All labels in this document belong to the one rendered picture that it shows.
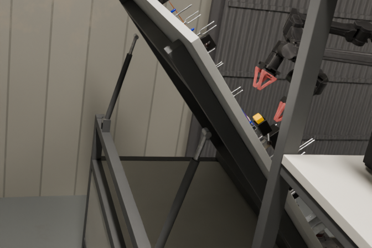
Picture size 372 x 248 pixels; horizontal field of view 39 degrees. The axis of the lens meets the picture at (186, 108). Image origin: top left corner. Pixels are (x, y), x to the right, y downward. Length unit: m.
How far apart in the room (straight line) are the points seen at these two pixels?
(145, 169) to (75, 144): 1.19
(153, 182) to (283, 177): 1.21
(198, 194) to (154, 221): 0.29
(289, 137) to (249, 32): 2.43
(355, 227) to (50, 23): 2.52
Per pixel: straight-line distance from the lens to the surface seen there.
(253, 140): 1.12
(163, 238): 1.37
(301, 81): 1.01
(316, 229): 1.56
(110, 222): 1.94
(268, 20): 3.48
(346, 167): 1.08
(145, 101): 3.41
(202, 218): 2.04
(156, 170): 2.32
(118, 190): 1.76
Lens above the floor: 1.88
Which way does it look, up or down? 21 degrees down
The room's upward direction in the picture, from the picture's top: 10 degrees clockwise
